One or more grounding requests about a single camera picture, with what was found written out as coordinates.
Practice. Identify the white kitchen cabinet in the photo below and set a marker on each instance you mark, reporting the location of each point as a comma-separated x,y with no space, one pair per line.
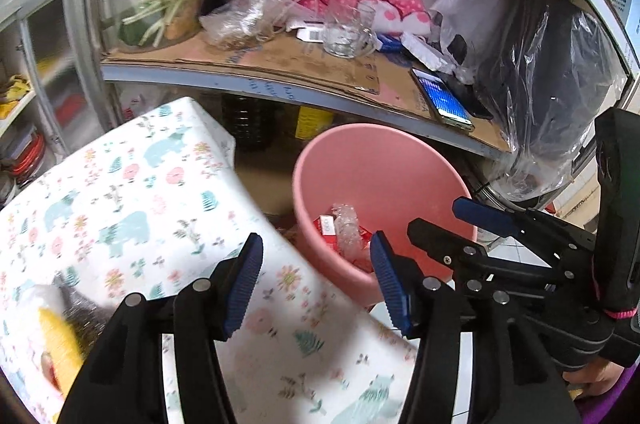
12,33

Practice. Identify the red lidded food containers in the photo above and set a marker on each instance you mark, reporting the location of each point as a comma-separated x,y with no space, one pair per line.
27,153

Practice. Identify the dark oil bottle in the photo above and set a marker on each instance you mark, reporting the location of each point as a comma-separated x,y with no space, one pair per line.
247,121

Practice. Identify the cardboard sheet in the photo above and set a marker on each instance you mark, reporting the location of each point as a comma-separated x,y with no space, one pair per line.
300,63

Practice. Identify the yellow bottle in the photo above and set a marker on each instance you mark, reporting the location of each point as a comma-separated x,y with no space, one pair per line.
312,121

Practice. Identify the white barcode tag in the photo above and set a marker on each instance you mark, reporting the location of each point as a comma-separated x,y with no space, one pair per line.
310,34

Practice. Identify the glass mug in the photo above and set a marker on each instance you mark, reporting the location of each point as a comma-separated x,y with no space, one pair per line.
345,38

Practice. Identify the large grey plastic bag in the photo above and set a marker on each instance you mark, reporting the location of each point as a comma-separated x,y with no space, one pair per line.
540,78

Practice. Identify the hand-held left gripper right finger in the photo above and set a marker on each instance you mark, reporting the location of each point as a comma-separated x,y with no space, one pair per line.
390,284

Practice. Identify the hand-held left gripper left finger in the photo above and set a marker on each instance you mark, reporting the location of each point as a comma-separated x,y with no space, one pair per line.
245,284

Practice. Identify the blue small box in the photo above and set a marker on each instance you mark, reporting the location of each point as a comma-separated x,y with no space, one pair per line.
389,42

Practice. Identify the green squash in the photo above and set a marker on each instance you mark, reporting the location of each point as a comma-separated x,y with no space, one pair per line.
132,32

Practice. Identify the red carton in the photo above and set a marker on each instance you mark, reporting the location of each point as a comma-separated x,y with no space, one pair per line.
325,226

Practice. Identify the yellow packets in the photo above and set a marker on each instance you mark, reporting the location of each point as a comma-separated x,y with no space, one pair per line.
12,96

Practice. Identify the yellow foam net red label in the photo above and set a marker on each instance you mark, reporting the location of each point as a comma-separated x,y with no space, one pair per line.
62,344

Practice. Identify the smartphone with lit screen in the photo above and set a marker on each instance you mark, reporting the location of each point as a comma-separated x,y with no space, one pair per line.
442,98

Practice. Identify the white plastic wrap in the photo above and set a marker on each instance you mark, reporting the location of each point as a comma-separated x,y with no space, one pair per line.
37,299

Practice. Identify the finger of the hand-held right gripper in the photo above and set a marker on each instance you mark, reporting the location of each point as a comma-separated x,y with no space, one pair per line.
435,239
480,213

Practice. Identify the person's right hand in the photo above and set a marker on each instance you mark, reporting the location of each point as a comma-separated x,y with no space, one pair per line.
595,381

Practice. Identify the metal shelving rack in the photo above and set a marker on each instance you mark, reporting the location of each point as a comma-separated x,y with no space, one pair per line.
250,86

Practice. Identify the clear bag with dried goods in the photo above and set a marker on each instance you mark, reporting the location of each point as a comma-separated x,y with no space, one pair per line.
235,23

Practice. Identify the silver scouring pad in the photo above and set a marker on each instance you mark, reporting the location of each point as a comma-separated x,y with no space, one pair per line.
82,309

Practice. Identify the floral bear print tablecloth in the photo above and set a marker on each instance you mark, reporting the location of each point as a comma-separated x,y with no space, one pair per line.
150,184

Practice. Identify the frosted glass cabinet door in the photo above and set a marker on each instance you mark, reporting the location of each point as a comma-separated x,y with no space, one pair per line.
55,53

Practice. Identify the white plastic bag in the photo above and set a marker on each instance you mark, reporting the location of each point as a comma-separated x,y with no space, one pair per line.
470,3

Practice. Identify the tall clear wrap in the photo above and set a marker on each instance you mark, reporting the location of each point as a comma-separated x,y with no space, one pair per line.
347,229

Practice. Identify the white flat packet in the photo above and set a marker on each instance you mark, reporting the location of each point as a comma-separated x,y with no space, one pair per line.
422,51

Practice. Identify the black phone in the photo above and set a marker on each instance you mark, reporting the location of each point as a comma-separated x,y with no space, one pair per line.
475,103

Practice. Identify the pink bucket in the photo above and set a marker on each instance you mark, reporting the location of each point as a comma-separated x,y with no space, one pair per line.
380,163

